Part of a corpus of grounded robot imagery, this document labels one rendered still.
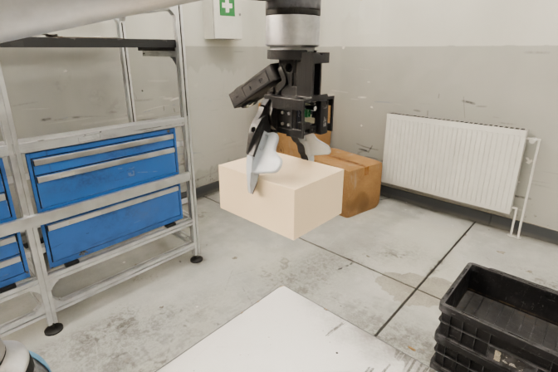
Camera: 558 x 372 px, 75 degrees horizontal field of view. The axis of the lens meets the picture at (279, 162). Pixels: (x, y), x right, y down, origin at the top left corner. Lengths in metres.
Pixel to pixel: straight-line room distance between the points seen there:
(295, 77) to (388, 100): 2.83
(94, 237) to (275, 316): 1.33
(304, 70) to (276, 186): 0.16
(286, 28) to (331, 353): 0.65
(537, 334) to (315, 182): 1.04
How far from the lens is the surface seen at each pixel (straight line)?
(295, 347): 0.86
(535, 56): 3.00
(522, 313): 1.49
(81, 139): 1.90
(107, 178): 2.00
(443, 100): 3.15
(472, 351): 1.28
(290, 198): 0.49
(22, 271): 2.03
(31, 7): 0.27
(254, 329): 0.90
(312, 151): 0.60
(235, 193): 0.58
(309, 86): 0.49
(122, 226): 2.11
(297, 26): 0.50
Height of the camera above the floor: 1.31
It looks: 18 degrees down
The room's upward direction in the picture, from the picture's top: straight up
